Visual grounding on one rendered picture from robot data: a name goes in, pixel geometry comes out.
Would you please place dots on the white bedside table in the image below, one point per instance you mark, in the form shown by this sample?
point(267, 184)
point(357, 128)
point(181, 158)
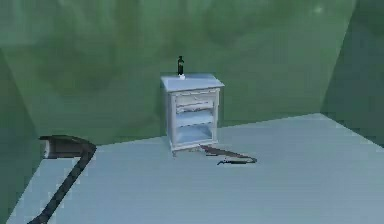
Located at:
point(191, 83)

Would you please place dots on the dark glass bottle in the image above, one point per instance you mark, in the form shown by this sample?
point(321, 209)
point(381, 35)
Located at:
point(180, 66)

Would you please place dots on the black thin curved tool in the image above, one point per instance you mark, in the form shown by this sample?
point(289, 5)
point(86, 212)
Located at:
point(235, 162)

